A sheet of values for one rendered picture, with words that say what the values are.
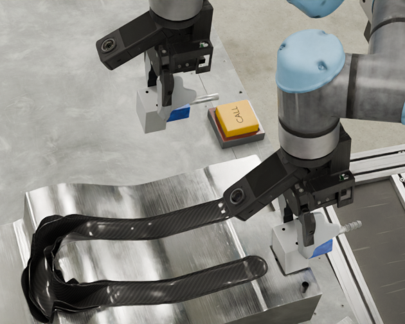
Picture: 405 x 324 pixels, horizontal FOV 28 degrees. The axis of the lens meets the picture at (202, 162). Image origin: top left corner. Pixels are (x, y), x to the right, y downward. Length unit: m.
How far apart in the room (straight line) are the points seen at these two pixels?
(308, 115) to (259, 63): 1.75
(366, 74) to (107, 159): 0.61
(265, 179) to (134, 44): 0.27
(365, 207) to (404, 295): 0.26
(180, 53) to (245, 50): 1.56
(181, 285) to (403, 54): 0.47
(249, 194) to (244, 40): 1.72
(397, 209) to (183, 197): 1.01
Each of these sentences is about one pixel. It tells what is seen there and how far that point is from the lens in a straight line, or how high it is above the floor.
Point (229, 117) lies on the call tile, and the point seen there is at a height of 0.84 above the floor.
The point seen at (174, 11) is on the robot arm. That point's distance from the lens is 1.09.
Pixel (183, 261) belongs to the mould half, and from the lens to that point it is 1.19.
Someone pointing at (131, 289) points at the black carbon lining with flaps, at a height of 0.91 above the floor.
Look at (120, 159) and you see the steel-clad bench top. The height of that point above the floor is 0.80.
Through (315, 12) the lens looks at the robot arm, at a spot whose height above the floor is 1.24.
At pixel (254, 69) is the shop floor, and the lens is 2.65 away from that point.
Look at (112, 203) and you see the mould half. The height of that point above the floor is 0.90.
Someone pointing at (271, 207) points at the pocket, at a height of 0.86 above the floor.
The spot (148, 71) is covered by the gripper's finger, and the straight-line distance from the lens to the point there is 1.26.
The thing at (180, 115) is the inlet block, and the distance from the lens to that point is 1.29.
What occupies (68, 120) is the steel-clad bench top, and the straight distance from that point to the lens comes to 1.45.
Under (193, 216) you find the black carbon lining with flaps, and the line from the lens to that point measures 1.24.
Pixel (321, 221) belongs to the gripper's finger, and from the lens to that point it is 1.11.
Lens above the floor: 1.92
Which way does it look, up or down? 54 degrees down
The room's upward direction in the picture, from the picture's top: 8 degrees clockwise
